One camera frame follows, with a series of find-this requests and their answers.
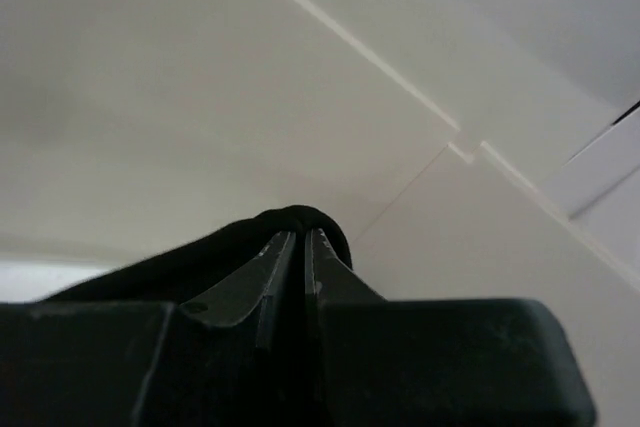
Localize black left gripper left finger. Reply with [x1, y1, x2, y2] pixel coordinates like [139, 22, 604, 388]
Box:
[1, 232, 296, 426]

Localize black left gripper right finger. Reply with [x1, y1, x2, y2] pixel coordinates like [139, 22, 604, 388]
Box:
[305, 230, 598, 426]

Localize black tank top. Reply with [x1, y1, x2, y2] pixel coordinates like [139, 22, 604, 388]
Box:
[45, 205, 352, 303]

